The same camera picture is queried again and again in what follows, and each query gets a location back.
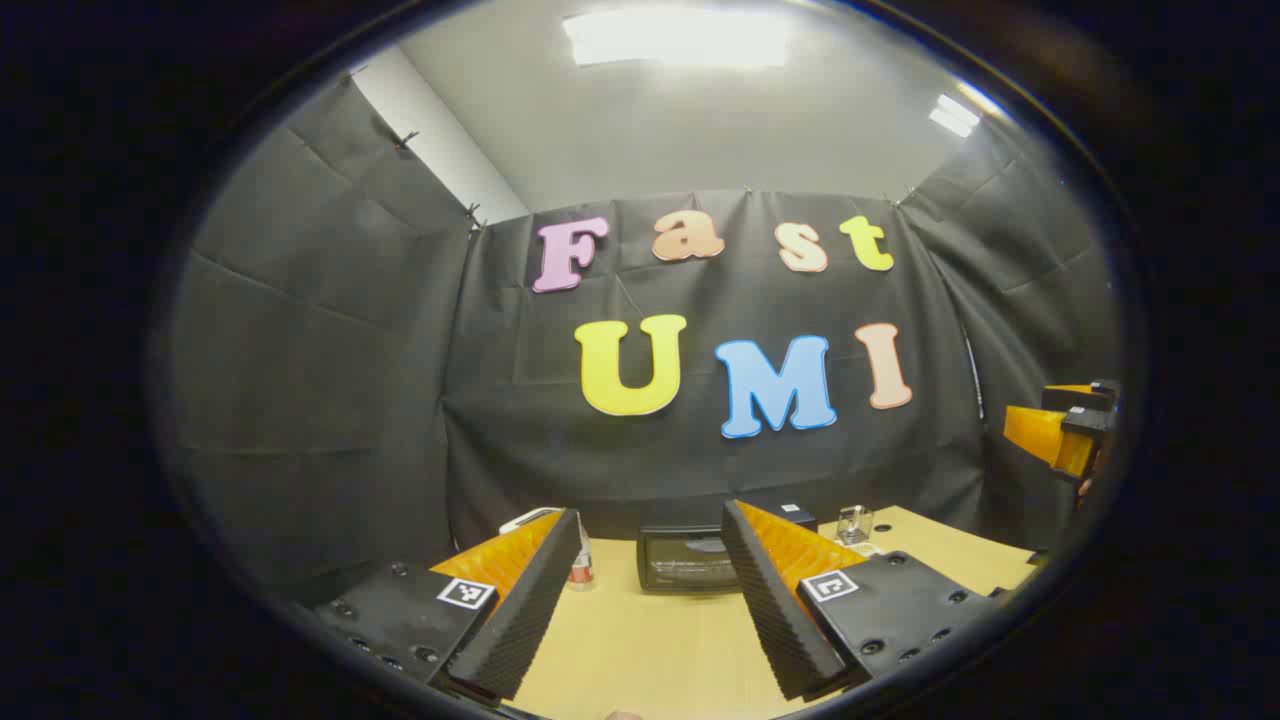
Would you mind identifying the large ceiling light panel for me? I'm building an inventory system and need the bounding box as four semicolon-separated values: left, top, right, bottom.
562;8;791;69

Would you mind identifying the clear bottle with red label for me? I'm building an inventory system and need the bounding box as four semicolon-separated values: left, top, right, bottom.
569;510;597;591

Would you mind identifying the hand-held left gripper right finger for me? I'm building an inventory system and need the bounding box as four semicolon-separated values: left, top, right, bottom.
720;498;1011;701

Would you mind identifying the small ceiling light panel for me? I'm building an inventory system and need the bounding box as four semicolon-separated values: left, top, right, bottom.
928;93;982;139

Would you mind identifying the black backdrop cloth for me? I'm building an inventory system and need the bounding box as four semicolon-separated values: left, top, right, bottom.
165;75;1121;601

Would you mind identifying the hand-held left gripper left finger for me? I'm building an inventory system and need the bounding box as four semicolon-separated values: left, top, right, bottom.
300;507;583;703

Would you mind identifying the black electric oven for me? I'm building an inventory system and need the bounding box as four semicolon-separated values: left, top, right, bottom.
637;503;819;593

